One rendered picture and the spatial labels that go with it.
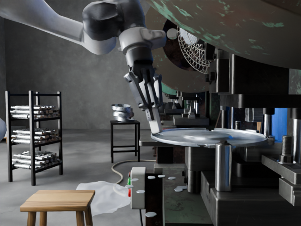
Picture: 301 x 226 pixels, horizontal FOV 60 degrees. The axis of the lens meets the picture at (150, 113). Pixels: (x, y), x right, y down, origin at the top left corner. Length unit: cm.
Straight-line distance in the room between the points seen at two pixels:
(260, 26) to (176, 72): 174
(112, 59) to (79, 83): 116
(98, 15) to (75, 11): 726
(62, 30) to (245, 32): 65
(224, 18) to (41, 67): 782
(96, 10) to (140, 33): 13
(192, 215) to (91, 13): 55
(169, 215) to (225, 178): 14
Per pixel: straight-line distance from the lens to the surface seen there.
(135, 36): 73
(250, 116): 70
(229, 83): 65
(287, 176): 54
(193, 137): 65
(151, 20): 208
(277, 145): 67
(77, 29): 87
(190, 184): 67
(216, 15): 30
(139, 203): 96
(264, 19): 26
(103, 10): 76
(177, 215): 57
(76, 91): 764
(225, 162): 52
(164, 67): 201
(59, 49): 791
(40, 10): 84
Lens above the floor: 88
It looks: 3 degrees down
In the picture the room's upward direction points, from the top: straight up
